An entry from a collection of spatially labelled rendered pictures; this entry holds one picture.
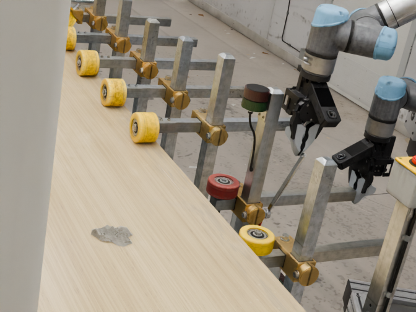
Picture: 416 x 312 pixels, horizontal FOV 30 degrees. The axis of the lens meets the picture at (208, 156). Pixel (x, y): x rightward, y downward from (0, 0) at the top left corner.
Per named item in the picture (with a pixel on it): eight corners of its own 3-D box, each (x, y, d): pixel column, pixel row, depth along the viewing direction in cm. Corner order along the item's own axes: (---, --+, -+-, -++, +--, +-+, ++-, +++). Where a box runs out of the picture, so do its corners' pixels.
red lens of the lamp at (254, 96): (260, 92, 184) (262, 83, 183) (273, 102, 179) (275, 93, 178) (238, 92, 181) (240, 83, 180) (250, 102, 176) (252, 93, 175)
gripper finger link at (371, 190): (374, 207, 215) (382, 178, 211) (356, 208, 212) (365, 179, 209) (367, 202, 218) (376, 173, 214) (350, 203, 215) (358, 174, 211)
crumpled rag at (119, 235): (137, 232, 163) (138, 223, 162) (130, 248, 156) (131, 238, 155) (96, 223, 163) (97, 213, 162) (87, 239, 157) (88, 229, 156)
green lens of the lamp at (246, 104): (258, 102, 185) (260, 93, 184) (270, 112, 180) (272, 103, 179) (236, 102, 182) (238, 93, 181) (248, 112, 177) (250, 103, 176)
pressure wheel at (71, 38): (77, 47, 262) (70, 52, 269) (76, 24, 263) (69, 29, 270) (60, 46, 259) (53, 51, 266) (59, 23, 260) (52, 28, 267)
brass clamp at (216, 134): (207, 125, 220) (210, 109, 218) (228, 146, 209) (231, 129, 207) (187, 125, 217) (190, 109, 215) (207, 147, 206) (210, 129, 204)
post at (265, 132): (238, 257, 203) (278, 85, 184) (244, 264, 200) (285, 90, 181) (226, 258, 201) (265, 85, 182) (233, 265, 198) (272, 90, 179)
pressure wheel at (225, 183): (223, 210, 201) (231, 170, 197) (236, 225, 195) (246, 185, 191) (195, 212, 198) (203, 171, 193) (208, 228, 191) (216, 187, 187)
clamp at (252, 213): (238, 199, 203) (242, 182, 201) (263, 225, 193) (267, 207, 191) (219, 200, 201) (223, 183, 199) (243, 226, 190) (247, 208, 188)
